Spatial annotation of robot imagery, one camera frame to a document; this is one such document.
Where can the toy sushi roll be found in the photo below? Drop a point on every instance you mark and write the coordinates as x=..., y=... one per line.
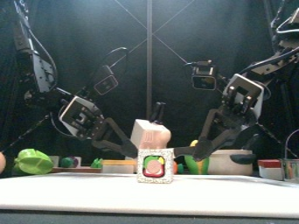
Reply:
x=155, y=166

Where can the purple green toy vegetable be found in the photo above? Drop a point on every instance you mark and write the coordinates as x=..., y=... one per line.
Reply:
x=69, y=162

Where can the toy corn cob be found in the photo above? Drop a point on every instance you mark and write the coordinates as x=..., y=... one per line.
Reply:
x=196, y=166

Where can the small orange toy piece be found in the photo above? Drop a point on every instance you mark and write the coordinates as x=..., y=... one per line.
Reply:
x=175, y=168

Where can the white cutting board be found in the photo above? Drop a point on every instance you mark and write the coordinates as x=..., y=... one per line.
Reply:
x=147, y=195

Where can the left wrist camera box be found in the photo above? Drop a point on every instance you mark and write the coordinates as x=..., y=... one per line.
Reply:
x=104, y=83

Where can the grey vertical frame pole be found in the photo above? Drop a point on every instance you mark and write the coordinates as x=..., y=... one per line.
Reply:
x=149, y=58

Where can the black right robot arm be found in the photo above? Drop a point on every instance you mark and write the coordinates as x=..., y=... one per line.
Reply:
x=281, y=52

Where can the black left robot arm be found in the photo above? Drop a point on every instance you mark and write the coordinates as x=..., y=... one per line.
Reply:
x=36, y=73

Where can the red white toy block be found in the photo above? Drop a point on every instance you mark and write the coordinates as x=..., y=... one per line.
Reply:
x=269, y=169

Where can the yellow white toy block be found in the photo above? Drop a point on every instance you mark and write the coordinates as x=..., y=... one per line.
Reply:
x=119, y=166

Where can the brown wooden board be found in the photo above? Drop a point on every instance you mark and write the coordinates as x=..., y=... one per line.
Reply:
x=73, y=169

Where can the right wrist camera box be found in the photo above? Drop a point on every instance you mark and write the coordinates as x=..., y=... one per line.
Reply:
x=203, y=77

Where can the orange toy fruit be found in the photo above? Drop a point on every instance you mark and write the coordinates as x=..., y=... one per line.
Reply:
x=1, y=162

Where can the small green toy vegetable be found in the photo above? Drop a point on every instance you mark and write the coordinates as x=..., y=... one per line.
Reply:
x=96, y=163

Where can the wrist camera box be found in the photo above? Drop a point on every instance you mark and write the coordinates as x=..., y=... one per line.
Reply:
x=104, y=83
x=203, y=77

